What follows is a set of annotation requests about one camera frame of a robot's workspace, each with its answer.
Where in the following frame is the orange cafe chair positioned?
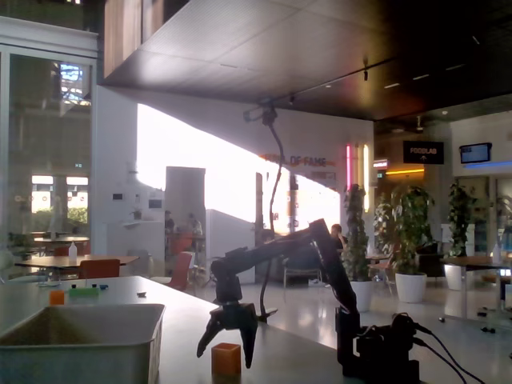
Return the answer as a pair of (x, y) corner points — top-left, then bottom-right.
(77, 258), (122, 280)

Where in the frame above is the wooden cafe table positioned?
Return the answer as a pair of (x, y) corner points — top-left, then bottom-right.
(14, 254), (141, 282)

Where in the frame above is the black cable of robot arm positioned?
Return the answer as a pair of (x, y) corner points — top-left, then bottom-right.
(414, 322), (487, 384)

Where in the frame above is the tall slim plant white pot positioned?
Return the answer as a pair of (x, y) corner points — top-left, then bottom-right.
(342, 183), (376, 314)

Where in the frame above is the white plastic bin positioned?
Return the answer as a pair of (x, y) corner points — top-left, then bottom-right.
(0, 303), (166, 384)

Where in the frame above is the bushy plant in white pot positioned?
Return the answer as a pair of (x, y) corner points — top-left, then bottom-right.
(374, 185), (436, 304)

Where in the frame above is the dark cafe table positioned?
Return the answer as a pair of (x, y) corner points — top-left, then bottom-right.
(438, 254), (512, 321)

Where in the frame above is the black gooseneck clamp mount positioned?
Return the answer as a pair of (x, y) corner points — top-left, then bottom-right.
(254, 115), (296, 325)

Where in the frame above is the metal frame chair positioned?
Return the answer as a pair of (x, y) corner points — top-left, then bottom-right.
(282, 257), (323, 288)

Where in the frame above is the leafy plant in white pot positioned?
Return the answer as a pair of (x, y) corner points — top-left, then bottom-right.
(442, 181), (480, 292)

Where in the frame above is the seated person in dark clothes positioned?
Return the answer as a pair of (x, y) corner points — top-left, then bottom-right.
(329, 223), (350, 252)

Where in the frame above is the white light tube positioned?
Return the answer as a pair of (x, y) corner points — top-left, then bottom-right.
(362, 144), (370, 214)

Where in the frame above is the wall monitor screen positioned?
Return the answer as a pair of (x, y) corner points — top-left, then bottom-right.
(458, 142), (493, 165)

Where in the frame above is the black foodlab sign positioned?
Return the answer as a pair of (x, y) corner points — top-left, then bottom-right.
(402, 140), (446, 166)

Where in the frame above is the green flat block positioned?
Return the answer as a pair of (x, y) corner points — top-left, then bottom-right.
(68, 286), (101, 298)

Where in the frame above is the red cafe chair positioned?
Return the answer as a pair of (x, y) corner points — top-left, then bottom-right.
(167, 251), (194, 292)

